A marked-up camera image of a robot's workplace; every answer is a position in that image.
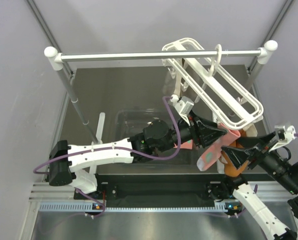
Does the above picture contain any orange beige sock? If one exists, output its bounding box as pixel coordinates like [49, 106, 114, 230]
[222, 129, 259, 177]

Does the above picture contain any clear plastic bin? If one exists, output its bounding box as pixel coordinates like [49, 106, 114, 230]
[115, 109, 199, 165]

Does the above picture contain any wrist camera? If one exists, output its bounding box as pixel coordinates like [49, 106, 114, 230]
[269, 123, 296, 152]
[170, 94, 194, 125]

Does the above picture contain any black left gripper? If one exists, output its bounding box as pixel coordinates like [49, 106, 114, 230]
[158, 111, 226, 153]

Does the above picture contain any white plastic clip hanger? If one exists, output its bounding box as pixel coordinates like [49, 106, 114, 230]
[162, 44, 264, 130]

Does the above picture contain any pink patterned sock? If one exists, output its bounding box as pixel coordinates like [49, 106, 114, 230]
[180, 140, 193, 150]
[196, 123, 241, 172]

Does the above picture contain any grey cable duct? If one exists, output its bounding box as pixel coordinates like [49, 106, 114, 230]
[38, 202, 244, 213]

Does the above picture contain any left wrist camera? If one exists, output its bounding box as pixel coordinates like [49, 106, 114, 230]
[170, 94, 194, 125]

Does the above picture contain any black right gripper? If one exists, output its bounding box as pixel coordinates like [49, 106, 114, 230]
[221, 128, 298, 193]

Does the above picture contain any grey beige sock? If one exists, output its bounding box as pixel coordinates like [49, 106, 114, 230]
[162, 65, 183, 104]

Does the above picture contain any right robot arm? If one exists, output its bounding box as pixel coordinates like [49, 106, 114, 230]
[207, 128, 298, 240]

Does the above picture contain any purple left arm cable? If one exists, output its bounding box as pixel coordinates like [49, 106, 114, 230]
[33, 95, 182, 176]

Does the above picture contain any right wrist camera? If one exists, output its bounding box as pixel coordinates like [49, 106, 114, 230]
[269, 123, 296, 152]

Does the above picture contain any silver clothes rack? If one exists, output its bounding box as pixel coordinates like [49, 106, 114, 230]
[43, 39, 279, 173]

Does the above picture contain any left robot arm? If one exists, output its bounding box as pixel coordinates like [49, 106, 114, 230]
[48, 112, 227, 199]

